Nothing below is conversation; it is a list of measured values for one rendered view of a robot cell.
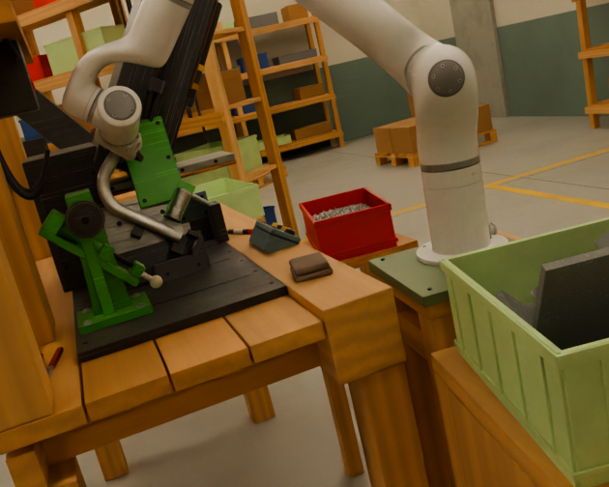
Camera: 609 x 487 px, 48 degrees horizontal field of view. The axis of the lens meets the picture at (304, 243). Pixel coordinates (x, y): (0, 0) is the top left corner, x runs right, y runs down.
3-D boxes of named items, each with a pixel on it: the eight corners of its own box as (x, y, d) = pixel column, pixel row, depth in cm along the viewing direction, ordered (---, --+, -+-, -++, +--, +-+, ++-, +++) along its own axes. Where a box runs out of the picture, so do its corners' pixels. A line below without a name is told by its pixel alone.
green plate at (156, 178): (183, 200, 177) (159, 124, 177) (186, 195, 169) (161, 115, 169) (139, 213, 174) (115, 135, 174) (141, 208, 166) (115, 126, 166)
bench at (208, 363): (270, 408, 283) (217, 205, 262) (470, 678, 145) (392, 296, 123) (102, 471, 264) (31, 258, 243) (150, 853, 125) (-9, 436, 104)
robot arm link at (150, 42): (109, -37, 126) (51, 111, 134) (189, 5, 129) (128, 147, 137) (120, -34, 134) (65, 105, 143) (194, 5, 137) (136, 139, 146)
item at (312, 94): (346, 146, 1067) (315, -2, 1013) (148, 199, 990) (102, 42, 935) (334, 145, 1118) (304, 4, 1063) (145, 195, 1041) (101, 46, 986)
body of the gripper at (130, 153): (148, 128, 149) (145, 143, 160) (105, 103, 147) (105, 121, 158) (130, 156, 147) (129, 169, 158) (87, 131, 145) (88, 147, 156)
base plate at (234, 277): (191, 221, 240) (189, 216, 239) (289, 294, 138) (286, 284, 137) (71, 256, 228) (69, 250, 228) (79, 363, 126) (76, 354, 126)
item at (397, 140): (455, 140, 869) (445, 82, 851) (498, 140, 797) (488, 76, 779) (376, 165, 824) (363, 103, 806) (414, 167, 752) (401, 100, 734)
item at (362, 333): (225, 237, 266) (216, 200, 262) (408, 360, 126) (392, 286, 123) (190, 247, 262) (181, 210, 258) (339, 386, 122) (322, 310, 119)
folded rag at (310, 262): (290, 271, 146) (287, 258, 146) (326, 262, 147) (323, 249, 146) (295, 284, 137) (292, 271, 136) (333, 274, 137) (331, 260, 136)
